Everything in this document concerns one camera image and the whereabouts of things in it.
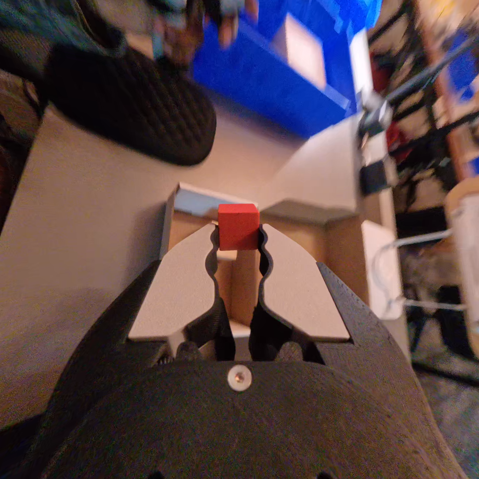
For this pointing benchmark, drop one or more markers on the blue storage crate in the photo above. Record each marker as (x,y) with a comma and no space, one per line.
(464,67)

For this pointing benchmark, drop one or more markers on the black mesh wrist pad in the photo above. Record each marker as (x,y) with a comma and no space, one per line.
(142,112)

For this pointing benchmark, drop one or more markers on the white stand base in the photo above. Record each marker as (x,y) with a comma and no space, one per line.
(368,243)

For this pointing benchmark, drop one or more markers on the small red wooden cube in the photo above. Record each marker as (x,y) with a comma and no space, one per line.
(237,224)

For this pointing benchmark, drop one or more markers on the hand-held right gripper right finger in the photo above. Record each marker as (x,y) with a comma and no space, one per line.
(299,295)

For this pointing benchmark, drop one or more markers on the large dark container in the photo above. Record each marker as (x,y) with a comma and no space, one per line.
(376,177)

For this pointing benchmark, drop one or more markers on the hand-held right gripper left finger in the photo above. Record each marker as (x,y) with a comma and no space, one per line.
(179,292)

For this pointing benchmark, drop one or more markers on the grey desk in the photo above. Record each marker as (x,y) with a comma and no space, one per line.
(75,224)

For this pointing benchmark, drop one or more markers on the blue plastic bin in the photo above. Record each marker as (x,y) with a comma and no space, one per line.
(254,82)

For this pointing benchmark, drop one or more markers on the small dark container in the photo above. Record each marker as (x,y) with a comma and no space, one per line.
(374,119)

